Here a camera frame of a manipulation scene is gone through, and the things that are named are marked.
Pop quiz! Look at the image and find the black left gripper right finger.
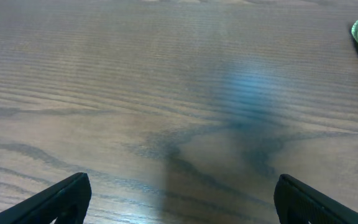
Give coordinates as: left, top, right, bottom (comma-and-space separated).
273, 174, 358, 224

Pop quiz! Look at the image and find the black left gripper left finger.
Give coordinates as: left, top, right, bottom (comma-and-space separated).
0, 172, 92, 224

